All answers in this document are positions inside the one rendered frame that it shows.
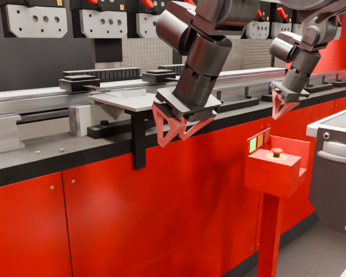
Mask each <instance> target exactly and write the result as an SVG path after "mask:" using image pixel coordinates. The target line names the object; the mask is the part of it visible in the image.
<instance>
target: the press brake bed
mask: <svg viewBox="0 0 346 277"><path fill-rule="evenodd" d="M344 110H346V97H342V98H337V99H334V100H331V101H327V102H322V103H319V104H315V105H311V106H307V107H304V108H299V109H295V110H292V111H289V112H287V113H285V114H284V115H283V116H281V117H280V118H278V119H277V120H275V119H274V118H273V117H272V116H269V117H265V118H261V119H257V120H253V121H249V122H246V123H242V124H238V125H234V126H230V127H227V128H223V129H218V130H215V131H211V132H206V133H203V134H200V135H195V136H191V137H189V138H188V139H187V140H185V141H183V140H182V139H180V140H176V141H172V142H169V143H168V144H167V145H166V146H165V147H161V145H157V146H153V147H149V148H146V167H145V168H142V169H138V170H135V169H133V161H132V152H130V153H125V154H122V155H119V156H115V157H110V158H107V159H102V160H98V161H95V162H92V163H87V164H83V165H79V166H76V167H72V168H68V169H64V170H60V171H56V172H53V173H49V174H45V175H41V176H37V177H34V178H30V179H26V180H22V181H18V182H14V183H11V184H6V185H3V186H0V277H243V276H244V275H246V273H248V272H249V271H251V270H252V269H253V268H255V267H256V266H257V265H258V256H259V243H260V232H261V219H262V212H263V200H264V192H261V191H257V190H253V189H250V188H247V187H244V176H245V160H246V150H247V139H249V138H251V137H253V136H255V135H257V134H258V133H260V132H262V131H264V130H266V129H268V128H270V135H271V136H277V137H283V138H287V139H293V140H299V141H305V142H310V150H309V159H308V167H307V171H306V180H305V181H304V182H303V183H302V184H301V185H300V186H299V187H298V188H297V189H296V191H295V192H294V193H293V194H292V195H291V196H290V197H289V199H284V205H283V214H282V224H281V234H280V244H279V249H280V248H282V247H283V246H284V245H286V244H287V243H289V242H290V241H291V240H292V239H294V238H295V237H297V236H298V235H299V234H301V233H302V232H303V231H304V230H306V229H307V228H308V227H310V226H312V225H313V224H314V223H315V222H317V221H318V220H319V219H320V218H319V216H318V215H317V213H316V212H315V210H314V208H313V206H312V204H311V203H310V201H309V199H308V198H309V190H310V182H311V173H312V165H313V160H314V152H315V144H316V138H315V137H311V136H307V135H306V130H307V126H308V125H310V124H312V123H315V122H317V121H319V120H322V119H324V118H327V117H330V116H332V115H334V114H337V113H339V112H342V111H344Z"/></svg>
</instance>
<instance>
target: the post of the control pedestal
mask: <svg viewBox="0 0 346 277"><path fill-rule="evenodd" d="M283 205H284V198H282V197H278V196H274V195H271V194H268V193H264V200H263V212H262V219H261V232H260V243H259V256H258V268H257V275H256V277H276V269H277V260H278V250H279V244H280V234H281V224H282V214H283Z"/></svg>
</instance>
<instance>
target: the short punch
mask: <svg viewBox="0 0 346 277"><path fill-rule="evenodd" d="M91 41H92V56H93V62H94V68H95V69H106V68H121V62H122V61H123V59H122V39H121V38H91Z"/></svg>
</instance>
